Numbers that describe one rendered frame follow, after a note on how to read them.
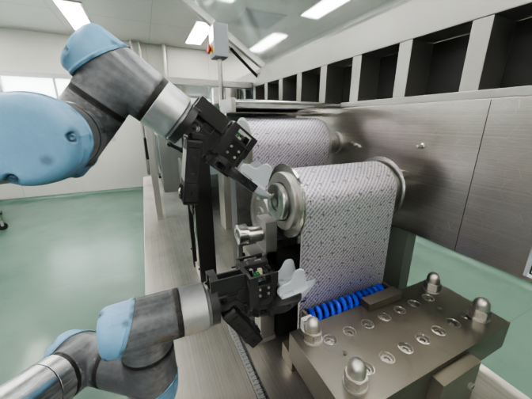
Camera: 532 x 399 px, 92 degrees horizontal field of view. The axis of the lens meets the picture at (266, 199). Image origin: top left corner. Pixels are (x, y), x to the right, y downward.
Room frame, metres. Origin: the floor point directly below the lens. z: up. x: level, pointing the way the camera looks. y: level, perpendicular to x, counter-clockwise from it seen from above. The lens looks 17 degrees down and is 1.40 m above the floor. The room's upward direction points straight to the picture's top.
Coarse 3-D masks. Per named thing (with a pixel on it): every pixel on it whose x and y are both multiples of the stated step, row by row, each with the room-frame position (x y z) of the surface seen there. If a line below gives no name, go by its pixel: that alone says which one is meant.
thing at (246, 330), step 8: (224, 312) 0.36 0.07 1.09; (232, 312) 0.35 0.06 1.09; (240, 312) 0.38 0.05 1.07; (224, 320) 0.35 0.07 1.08; (232, 320) 0.35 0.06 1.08; (240, 320) 0.36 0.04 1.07; (248, 320) 0.39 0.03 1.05; (232, 328) 0.35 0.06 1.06; (240, 328) 0.36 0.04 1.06; (248, 328) 0.37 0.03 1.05; (256, 328) 0.39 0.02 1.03; (248, 336) 0.37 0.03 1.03; (256, 336) 0.37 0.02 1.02; (256, 344) 0.38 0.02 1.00
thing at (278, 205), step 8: (272, 184) 0.48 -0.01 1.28; (280, 184) 0.47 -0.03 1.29; (272, 192) 0.48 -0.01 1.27; (280, 192) 0.45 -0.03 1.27; (272, 200) 0.48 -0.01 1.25; (280, 200) 0.45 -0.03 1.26; (288, 200) 0.45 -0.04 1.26; (272, 208) 0.48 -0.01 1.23; (280, 208) 0.45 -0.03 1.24; (288, 208) 0.45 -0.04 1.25; (272, 216) 0.48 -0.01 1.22; (280, 216) 0.45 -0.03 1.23
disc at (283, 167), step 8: (280, 168) 0.50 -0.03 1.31; (288, 168) 0.47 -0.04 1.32; (296, 176) 0.44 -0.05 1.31; (296, 184) 0.44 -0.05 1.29; (304, 192) 0.43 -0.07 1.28; (304, 200) 0.42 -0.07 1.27; (304, 208) 0.42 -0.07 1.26; (304, 216) 0.42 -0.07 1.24; (296, 224) 0.44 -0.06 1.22; (288, 232) 0.46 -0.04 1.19; (296, 232) 0.44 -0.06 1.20
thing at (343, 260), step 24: (312, 240) 0.44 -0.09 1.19; (336, 240) 0.46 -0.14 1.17; (360, 240) 0.49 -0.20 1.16; (384, 240) 0.52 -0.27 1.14; (312, 264) 0.44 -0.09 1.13; (336, 264) 0.47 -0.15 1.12; (360, 264) 0.49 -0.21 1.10; (384, 264) 0.53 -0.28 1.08; (312, 288) 0.44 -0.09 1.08; (336, 288) 0.47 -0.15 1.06; (360, 288) 0.50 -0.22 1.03
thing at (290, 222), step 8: (272, 176) 0.51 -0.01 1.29; (280, 176) 0.48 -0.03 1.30; (288, 176) 0.46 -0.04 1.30; (288, 184) 0.45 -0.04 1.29; (288, 192) 0.45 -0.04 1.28; (296, 192) 0.44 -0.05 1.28; (296, 200) 0.43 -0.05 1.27; (296, 208) 0.43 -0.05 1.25; (288, 216) 0.45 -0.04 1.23; (296, 216) 0.43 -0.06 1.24; (280, 224) 0.48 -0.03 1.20; (288, 224) 0.45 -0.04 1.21
